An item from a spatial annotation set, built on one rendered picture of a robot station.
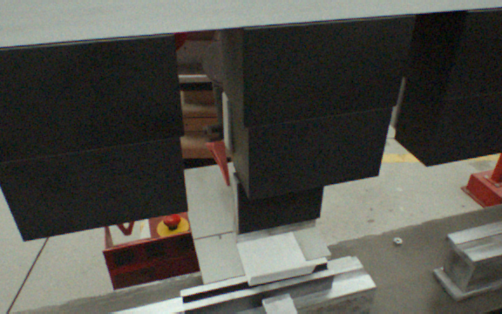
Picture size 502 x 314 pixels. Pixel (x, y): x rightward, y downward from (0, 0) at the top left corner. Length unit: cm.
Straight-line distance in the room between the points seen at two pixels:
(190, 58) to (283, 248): 66
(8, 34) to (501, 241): 69
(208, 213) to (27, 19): 42
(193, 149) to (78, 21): 95
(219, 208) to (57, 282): 145
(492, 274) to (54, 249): 187
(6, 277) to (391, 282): 175
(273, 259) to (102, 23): 39
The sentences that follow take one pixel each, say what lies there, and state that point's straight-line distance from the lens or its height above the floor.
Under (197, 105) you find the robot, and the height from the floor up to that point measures 89.
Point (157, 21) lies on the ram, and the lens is 30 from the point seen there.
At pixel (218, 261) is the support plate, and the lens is 57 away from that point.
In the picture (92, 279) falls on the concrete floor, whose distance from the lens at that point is 197.
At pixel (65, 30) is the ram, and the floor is 135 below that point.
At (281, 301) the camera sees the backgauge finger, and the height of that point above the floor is 101.
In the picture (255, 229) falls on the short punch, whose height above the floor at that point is 110.
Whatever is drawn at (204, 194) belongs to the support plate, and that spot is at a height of 100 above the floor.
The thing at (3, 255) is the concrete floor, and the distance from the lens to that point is 226.
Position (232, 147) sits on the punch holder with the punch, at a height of 120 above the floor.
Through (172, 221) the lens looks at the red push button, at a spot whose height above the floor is 81.
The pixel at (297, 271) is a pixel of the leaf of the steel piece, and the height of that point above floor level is 102.
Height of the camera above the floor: 142
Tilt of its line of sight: 33 degrees down
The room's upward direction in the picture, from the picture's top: straight up
